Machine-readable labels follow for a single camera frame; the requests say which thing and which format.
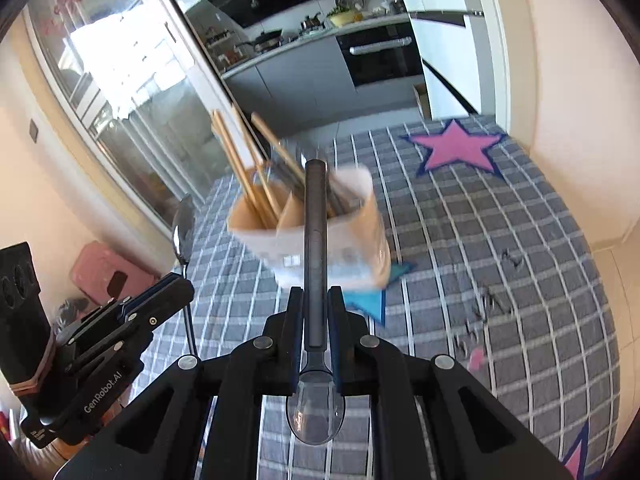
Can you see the beige plastic utensil holder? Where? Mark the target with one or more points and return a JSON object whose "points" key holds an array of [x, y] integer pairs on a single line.
{"points": [[360, 245]]}

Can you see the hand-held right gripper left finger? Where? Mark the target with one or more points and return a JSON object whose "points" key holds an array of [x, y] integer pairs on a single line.
{"points": [[298, 320]]}

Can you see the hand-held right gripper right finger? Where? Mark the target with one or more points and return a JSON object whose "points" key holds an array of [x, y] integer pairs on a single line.
{"points": [[336, 320]]}

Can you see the yellow floral bamboo chopstick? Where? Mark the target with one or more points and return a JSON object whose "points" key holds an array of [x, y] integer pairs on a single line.
{"points": [[275, 142]]}

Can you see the pink plastic stool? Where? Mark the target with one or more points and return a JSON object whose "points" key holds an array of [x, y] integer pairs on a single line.
{"points": [[100, 270]]}

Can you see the black built-in oven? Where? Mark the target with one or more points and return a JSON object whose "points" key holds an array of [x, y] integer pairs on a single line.
{"points": [[385, 55]]}

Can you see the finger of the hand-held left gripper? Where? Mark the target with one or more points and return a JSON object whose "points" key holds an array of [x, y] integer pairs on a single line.
{"points": [[150, 290], [170, 305]]}

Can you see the grey kitchen cabinet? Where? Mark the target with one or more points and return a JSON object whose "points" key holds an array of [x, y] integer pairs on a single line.
{"points": [[290, 85]]}

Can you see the thin metal spoon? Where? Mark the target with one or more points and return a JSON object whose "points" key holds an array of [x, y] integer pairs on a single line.
{"points": [[181, 232]]}

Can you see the grey checkered tablecloth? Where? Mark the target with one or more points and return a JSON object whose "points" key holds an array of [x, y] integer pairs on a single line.
{"points": [[475, 260]]}

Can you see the wall switch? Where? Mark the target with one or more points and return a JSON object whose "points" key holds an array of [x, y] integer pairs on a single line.
{"points": [[33, 130]]}

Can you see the glass sliding door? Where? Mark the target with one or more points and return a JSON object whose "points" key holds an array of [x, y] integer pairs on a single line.
{"points": [[115, 85]]}

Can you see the white refrigerator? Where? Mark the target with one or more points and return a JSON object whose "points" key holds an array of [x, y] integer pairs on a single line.
{"points": [[450, 35]]}

